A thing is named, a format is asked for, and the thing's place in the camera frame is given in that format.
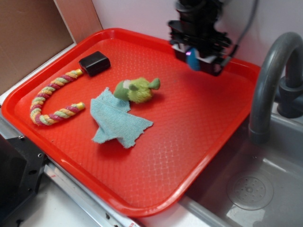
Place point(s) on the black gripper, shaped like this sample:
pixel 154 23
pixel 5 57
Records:
pixel 195 28

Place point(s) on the blue rubber ball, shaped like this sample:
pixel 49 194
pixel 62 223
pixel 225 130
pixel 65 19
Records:
pixel 191 60

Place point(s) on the red plastic tray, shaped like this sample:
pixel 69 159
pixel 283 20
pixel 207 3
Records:
pixel 193 115

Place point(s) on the green plush toy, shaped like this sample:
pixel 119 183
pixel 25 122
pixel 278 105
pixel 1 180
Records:
pixel 137 90

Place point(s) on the grey toy faucet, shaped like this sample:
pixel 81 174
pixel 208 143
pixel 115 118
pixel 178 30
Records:
pixel 280 80

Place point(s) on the black rectangular block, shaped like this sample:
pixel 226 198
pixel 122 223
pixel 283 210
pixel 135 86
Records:
pixel 95 63

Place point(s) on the light blue cloth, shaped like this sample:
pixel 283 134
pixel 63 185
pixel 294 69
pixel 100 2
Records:
pixel 114 121

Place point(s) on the grey toy sink basin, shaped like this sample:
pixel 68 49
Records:
pixel 280 160

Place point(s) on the sink drain strainer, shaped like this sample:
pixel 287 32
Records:
pixel 250 190

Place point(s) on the brown cardboard panel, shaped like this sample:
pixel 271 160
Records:
pixel 34 31

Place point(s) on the multicoloured rope toy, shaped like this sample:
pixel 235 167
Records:
pixel 39 100

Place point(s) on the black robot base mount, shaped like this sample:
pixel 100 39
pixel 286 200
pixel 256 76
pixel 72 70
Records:
pixel 21 167

